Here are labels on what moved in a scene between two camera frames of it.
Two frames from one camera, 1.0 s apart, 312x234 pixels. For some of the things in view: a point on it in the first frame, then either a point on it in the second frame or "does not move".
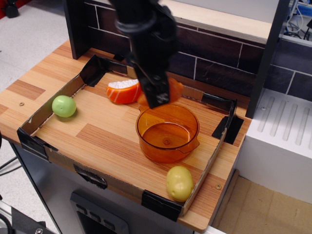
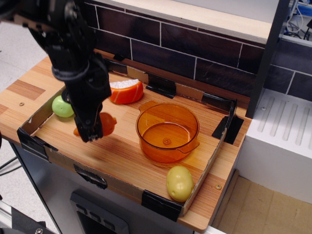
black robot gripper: (152, 30) -> (87, 85)
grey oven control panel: (94, 217) does not move
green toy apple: (64, 106) does not move
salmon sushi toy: (123, 91) does not move
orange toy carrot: (175, 89) -> (108, 122)
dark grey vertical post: (267, 56) does not move
